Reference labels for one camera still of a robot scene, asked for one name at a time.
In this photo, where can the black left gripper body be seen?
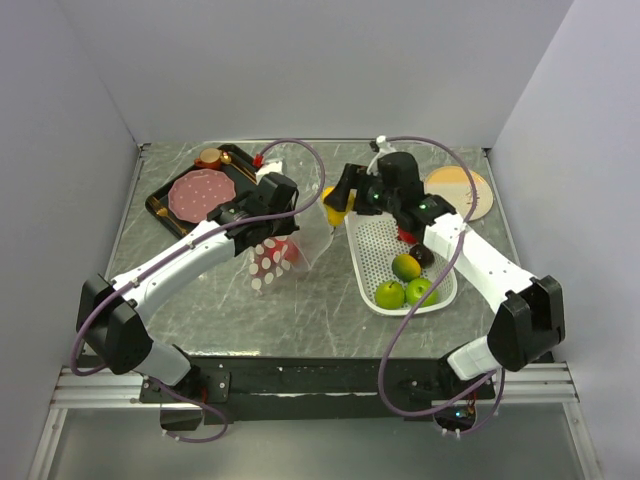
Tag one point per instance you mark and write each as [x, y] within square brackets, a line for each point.
[281, 226]

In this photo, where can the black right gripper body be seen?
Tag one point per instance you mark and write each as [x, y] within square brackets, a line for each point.
[373, 199]

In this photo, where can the yellow pear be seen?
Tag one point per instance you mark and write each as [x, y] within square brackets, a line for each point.
[335, 217]

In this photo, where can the red apple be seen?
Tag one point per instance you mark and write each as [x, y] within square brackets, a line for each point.
[286, 249]
[406, 237]

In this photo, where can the clear polka dot zip bag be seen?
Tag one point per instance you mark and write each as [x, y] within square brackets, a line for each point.
[313, 238]

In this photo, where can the dark purple mangosteen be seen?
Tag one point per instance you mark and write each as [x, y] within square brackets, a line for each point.
[424, 256]

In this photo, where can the yellow green mango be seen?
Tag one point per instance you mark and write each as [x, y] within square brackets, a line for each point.
[406, 268]

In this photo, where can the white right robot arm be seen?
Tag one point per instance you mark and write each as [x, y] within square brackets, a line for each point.
[529, 311]

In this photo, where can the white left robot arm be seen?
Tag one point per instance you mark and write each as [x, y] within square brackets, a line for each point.
[112, 314]

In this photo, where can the white perforated plastic basket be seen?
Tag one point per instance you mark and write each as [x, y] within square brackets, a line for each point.
[373, 243]

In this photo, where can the yellow cream round plate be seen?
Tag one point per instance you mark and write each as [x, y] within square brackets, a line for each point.
[451, 183]

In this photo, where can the gold spoon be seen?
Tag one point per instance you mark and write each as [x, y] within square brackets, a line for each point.
[227, 159]

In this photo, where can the orange cup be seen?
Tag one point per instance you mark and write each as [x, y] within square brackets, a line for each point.
[209, 158]

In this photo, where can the pink polka dot plate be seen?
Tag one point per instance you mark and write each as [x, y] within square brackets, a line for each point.
[194, 195]

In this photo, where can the green apple right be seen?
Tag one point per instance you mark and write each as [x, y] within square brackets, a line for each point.
[416, 289]

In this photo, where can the green apple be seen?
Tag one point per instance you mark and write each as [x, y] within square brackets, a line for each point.
[390, 295]
[416, 289]

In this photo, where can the green apple left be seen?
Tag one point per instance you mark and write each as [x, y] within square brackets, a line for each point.
[390, 295]

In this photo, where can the gold fork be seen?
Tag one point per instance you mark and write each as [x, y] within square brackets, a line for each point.
[163, 212]

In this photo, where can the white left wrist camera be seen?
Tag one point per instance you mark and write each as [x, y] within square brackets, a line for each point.
[270, 165]

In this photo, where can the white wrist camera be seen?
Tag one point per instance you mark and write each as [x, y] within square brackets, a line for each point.
[270, 165]
[380, 146]

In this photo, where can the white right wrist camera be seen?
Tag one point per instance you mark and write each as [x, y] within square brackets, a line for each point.
[380, 146]

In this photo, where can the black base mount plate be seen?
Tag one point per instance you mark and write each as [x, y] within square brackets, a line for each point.
[233, 389]

